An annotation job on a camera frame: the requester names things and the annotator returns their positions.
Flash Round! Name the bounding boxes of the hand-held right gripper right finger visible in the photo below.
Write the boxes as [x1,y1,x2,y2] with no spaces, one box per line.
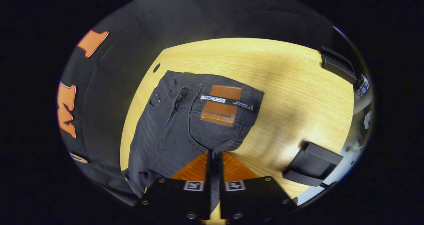
[217,151,299,220]

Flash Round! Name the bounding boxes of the black plastic stand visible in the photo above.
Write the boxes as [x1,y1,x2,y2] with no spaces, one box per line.
[320,45,357,84]
[283,141,344,187]

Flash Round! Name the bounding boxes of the black backdrop cloth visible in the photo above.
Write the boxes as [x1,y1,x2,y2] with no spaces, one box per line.
[57,0,335,207]

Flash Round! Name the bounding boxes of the white rounded bar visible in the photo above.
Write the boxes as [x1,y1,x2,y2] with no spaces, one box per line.
[352,97,374,115]

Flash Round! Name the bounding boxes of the blue patterned cloth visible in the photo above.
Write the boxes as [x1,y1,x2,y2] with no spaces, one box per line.
[354,74,370,98]

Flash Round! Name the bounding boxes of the dark grey jeans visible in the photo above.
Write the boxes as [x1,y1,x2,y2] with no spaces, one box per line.
[121,70,265,214]

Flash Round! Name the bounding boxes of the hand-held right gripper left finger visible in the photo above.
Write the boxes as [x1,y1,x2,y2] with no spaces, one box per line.
[140,151,212,221]

